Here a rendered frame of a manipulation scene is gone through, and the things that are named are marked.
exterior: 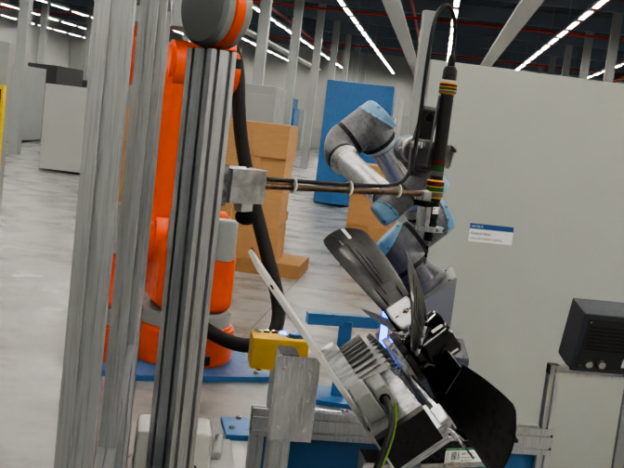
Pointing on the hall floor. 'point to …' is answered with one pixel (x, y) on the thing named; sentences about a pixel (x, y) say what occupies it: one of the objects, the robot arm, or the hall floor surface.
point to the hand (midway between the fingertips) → (436, 146)
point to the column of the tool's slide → (190, 256)
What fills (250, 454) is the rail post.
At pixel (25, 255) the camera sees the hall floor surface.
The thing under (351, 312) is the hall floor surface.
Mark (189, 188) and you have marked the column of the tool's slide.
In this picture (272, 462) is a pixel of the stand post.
